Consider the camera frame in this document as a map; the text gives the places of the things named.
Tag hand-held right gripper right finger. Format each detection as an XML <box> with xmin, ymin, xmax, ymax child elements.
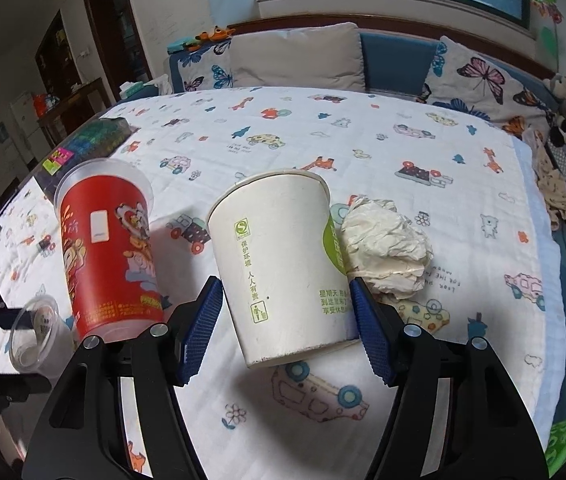
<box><xmin>349</xmin><ymin>276</ymin><xmax>549</xmax><ymax>480</ymax></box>

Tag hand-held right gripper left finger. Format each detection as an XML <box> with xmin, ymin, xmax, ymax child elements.
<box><xmin>22</xmin><ymin>275</ymin><xmax>224</xmax><ymax>480</ymax></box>

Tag small clear plastic cup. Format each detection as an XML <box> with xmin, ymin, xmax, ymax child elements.
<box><xmin>10</xmin><ymin>295</ymin><xmax>61</xmax><ymax>375</ymax></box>

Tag white paper cup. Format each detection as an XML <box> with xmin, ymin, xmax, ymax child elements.
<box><xmin>206</xmin><ymin>169</ymin><xmax>361</xmax><ymax>370</ymax></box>

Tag crumpled white paper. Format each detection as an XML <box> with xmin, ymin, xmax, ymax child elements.
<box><xmin>339</xmin><ymin>196</ymin><xmax>434</xmax><ymax>302</ymax></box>

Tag red printed cup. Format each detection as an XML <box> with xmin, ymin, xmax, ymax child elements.
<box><xmin>54</xmin><ymin>158</ymin><xmax>165</xmax><ymax>345</ymax></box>

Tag neon sticky notes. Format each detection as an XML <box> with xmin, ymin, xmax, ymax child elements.
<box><xmin>43</xmin><ymin>146</ymin><xmax>74</xmax><ymax>173</ymax></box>

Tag white fridge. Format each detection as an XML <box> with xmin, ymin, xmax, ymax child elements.
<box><xmin>0</xmin><ymin>91</ymin><xmax>38</xmax><ymax>171</ymax></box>

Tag colourful block box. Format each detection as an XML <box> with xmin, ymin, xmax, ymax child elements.
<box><xmin>65</xmin><ymin>117</ymin><xmax>131</xmax><ymax>158</ymax></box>

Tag printed cartoon blanket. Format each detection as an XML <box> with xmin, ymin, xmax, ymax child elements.
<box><xmin>0</xmin><ymin>85</ymin><xmax>564</xmax><ymax>480</ymax></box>

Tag wooden side table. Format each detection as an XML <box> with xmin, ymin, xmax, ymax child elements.
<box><xmin>38</xmin><ymin>77</ymin><xmax>106</xmax><ymax>146</ymax></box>

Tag floral beige clothes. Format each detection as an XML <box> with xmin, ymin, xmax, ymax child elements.
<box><xmin>533</xmin><ymin>130</ymin><xmax>566</xmax><ymax>233</ymax></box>

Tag teal tissue box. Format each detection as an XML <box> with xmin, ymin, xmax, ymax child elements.
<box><xmin>118</xmin><ymin>81</ymin><xmax>150</xmax><ymax>98</ymax></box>

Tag small butterfly print pillow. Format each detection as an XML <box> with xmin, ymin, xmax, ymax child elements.
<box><xmin>169</xmin><ymin>40</ymin><xmax>236</xmax><ymax>93</ymax></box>

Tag dark wood cabinet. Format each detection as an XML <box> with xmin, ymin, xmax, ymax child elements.
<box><xmin>33</xmin><ymin>10</ymin><xmax>81</xmax><ymax>91</ymax></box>

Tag blue cushion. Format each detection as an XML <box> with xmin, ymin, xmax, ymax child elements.
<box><xmin>359</xmin><ymin>32</ymin><xmax>441</xmax><ymax>98</ymax></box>

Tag large butterfly print pillow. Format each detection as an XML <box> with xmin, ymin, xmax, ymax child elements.
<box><xmin>420</xmin><ymin>35</ymin><xmax>554</xmax><ymax>131</ymax></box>

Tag teal toy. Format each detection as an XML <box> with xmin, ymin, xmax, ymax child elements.
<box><xmin>167</xmin><ymin>37</ymin><xmax>201</xmax><ymax>53</ymax></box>

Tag beige cushion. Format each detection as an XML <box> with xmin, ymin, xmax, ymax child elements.
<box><xmin>230</xmin><ymin>22</ymin><xmax>366</xmax><ymax>93</ymax></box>

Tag orange toy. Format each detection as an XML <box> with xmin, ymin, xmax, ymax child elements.
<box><xmin>198</xmin><ymin>25</ymin><xmax>236</xmax><ymax>43</ymax></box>

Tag green wall decoration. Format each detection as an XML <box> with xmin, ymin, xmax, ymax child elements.
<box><xmin>528</xmin><ymin>0</ymin><xmax>564</xmax><ymax>68</ymax></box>

